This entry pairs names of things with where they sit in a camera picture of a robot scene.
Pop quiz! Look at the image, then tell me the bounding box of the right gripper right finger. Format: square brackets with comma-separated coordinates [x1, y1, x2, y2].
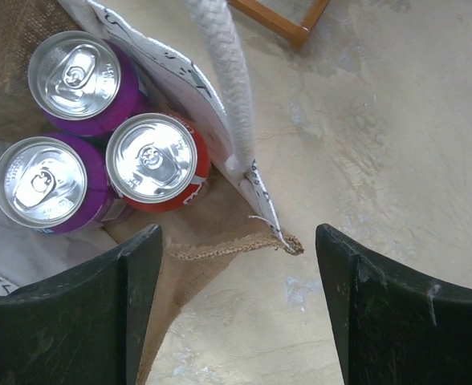
[315, 224, 472, 384]

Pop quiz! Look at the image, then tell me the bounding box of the canvas bag with rope handles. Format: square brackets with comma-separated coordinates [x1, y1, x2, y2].
[0, 1, 303, 384]

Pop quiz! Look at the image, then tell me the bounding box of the purple soda can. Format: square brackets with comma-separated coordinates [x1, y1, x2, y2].
[27, 30, 155, 137]
[0, 132, 133, 234]

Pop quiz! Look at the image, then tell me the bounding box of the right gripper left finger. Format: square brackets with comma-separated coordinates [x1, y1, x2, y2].
[0, 225, 163, 384]

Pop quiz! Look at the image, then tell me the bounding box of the red soda can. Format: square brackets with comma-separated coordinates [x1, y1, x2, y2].
[105, 113, 211, 213]

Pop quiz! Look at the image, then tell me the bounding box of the orange wooden rack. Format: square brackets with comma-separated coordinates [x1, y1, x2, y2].
[228, 0, 329, 52]

